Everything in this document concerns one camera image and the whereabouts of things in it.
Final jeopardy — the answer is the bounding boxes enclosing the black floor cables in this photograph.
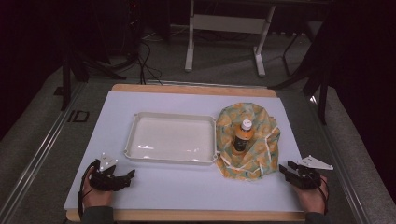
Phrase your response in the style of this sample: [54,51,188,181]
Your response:
[135,36,163,86]

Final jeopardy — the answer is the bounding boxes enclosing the white table mat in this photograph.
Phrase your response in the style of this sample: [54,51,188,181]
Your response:
[63,91,304,214]

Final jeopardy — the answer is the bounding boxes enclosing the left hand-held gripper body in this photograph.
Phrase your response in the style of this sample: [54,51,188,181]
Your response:
[88,152,121,191]

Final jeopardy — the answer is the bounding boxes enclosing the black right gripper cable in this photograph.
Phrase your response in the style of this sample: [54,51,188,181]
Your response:
[317,175,331,216]

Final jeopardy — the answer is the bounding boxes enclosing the person's right hand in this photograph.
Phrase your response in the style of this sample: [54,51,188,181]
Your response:
[292,175,330,215]

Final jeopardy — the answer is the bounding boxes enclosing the black chair frame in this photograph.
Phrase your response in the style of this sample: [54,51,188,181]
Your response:
[281,21,323,77]

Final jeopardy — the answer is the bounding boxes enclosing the black tripod stand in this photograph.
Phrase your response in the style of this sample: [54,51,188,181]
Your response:
[59,0,128,112]
[268,18,335,126]

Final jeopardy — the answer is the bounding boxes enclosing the orange patterned cloth bag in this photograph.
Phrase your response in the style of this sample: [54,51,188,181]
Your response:
[215,102,282,182]

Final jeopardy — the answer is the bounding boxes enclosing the white metal desk frame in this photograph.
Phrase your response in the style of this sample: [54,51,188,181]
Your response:
[184,0,276,78]

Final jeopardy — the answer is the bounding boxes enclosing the orange drink bottle white cap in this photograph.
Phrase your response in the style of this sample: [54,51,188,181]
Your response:
[233,119,254,156]

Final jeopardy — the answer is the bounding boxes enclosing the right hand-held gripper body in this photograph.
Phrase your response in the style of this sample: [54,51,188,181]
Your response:
[291,155,334,190]

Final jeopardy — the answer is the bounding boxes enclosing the metal floor rail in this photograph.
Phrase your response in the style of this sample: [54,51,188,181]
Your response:
[306,94,372,224]
[0,81,88,224]

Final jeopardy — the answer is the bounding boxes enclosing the white plastic tray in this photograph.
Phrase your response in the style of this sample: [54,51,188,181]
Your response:
[122,111,219,166]

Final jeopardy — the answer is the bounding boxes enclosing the person's left hand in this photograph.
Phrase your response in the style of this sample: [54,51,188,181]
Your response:
[81,167,114,209]

